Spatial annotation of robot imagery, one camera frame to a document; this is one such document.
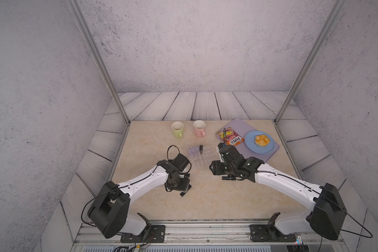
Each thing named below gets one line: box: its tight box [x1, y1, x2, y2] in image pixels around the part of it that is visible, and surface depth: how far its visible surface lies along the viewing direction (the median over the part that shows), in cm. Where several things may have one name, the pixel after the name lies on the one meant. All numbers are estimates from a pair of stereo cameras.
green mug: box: [171, 121, 184, 140], surface depth 107 cm
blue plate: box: [244, 130, 276, 155], surface depth 107 cm
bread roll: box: [254, 134, 270, 147], surface depth 107 cm
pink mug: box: [193, 119, 206, 139], surface depth 107 cm
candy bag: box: [216, 126, 245, 146], surface depth 110 cm
